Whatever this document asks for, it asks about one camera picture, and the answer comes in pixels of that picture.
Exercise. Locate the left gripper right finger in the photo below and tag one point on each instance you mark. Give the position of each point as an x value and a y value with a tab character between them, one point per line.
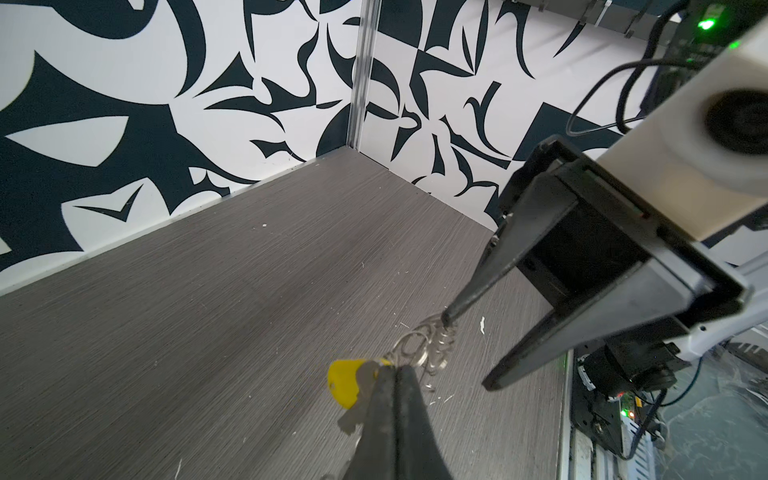
417	453

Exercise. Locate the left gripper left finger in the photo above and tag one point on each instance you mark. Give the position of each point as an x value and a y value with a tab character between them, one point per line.
375	455

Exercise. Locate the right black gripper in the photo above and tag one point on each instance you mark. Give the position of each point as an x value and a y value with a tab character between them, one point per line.
608	263

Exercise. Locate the yellow key tag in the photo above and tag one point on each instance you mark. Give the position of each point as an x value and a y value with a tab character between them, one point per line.
351	384

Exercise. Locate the metal disc with key rings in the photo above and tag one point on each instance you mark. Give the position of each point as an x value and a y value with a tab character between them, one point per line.
426	348

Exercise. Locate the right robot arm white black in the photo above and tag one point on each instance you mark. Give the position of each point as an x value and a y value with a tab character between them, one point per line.
681	43

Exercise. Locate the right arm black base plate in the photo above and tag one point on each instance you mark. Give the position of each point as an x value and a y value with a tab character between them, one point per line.
597	387

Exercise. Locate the black wall hook rack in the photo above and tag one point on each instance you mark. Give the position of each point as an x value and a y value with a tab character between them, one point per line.
629	18

